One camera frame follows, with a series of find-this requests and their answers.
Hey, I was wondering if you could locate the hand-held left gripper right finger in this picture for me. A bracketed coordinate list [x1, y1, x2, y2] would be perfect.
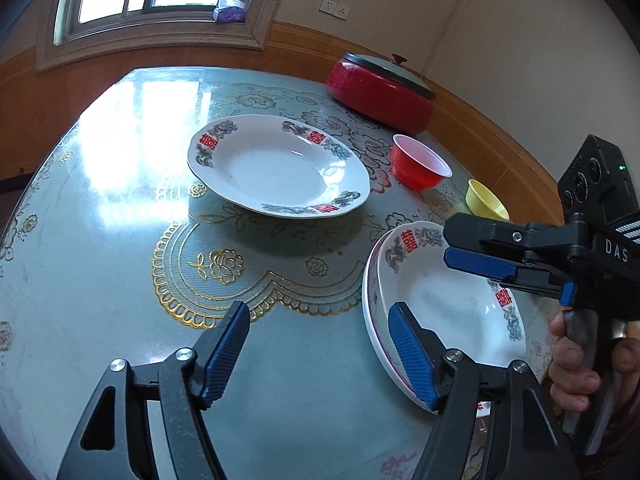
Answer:
[387, 301, 581, 480]

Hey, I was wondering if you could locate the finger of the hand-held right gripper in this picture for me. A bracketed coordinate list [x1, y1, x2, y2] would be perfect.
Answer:
[443, 247, 576, 306]
[443, 212, 576, 266]

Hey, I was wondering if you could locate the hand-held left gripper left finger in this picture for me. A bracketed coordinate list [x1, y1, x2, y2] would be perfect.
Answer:
[55, 301, 251, 480]

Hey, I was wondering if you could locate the yellow plastic bowl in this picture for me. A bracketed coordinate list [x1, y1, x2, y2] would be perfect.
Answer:
[464, 179, 511, 222]

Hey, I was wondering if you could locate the white floral plate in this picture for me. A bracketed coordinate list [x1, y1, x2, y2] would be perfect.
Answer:
[375, 220, 527, 411]
[187, 114, 372, 220]

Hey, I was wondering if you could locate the red plastic bowl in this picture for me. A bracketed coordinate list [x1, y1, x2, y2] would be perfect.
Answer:
[390, 134, 454, 192]

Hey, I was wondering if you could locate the person's right hand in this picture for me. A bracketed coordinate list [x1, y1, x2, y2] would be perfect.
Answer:
[547, 310, 640, 413]

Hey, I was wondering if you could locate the red electric pot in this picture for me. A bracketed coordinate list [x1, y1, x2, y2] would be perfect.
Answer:
[324, 57, 436, 134]

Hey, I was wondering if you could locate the grey pot lid red knob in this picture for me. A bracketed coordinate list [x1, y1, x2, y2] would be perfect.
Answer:
[344, 52, 437, 101]

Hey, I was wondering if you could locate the purple tissue pack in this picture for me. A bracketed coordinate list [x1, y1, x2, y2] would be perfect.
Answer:
[212, 0, 249, 24]

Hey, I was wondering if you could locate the white power cord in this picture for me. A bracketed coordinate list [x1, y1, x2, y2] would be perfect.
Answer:
[424, 0, 473, 83]

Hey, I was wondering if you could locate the window with stone frame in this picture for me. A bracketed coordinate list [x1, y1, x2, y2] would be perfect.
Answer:
[34, 0, 285, 72]

